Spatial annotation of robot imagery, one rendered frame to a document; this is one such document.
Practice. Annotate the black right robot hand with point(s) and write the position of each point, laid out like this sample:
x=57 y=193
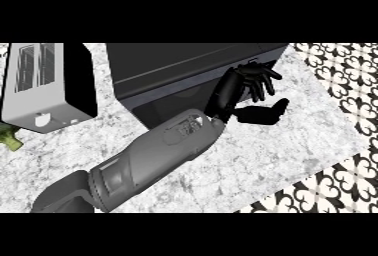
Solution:
x=227 y=95

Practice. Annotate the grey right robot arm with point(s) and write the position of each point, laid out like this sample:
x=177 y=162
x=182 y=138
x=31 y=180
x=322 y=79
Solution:
x=152 y=156

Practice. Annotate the dark grey microwave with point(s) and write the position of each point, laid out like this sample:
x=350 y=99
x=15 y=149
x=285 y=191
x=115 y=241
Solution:
x=177 y=71

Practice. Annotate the silver toaster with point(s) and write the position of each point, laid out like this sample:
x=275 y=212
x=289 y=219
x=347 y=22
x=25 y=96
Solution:
x=46 y=86

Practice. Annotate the green vegetable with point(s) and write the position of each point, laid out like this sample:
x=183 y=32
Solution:
x=9 y=140

